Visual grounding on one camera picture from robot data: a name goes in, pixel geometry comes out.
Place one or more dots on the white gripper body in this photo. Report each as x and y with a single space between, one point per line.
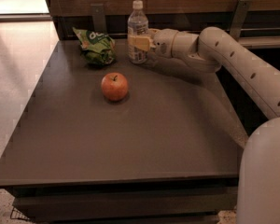
163 43

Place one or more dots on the wire rack corner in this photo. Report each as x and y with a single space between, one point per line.
18 215

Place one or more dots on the metal rail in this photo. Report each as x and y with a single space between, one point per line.
247 32

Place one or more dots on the metal bracket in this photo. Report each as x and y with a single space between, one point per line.
98 17
238 18

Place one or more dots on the red apple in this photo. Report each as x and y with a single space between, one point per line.
114 86

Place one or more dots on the blue plastic water bottle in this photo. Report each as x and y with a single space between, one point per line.
137 25

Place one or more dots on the right metal bracket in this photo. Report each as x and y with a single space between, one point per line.
238 18

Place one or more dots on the left metal bracket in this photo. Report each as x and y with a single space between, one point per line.
98 17

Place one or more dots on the green rice chip bag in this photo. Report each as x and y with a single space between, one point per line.
97 48

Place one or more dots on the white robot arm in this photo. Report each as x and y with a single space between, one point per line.
258 200

